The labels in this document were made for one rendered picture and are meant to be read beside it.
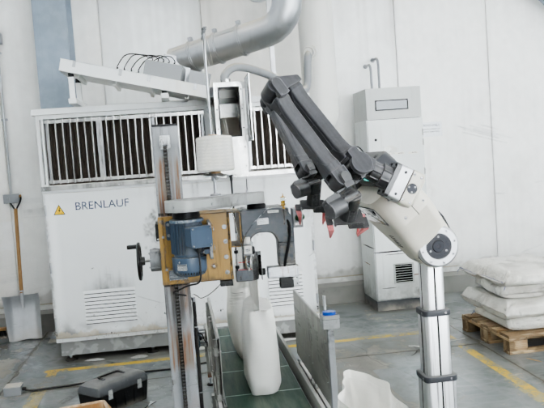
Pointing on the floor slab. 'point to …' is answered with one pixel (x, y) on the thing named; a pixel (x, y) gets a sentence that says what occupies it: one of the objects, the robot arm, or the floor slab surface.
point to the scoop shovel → (22, 303)
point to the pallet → (502, 334)
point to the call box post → (332, 367)
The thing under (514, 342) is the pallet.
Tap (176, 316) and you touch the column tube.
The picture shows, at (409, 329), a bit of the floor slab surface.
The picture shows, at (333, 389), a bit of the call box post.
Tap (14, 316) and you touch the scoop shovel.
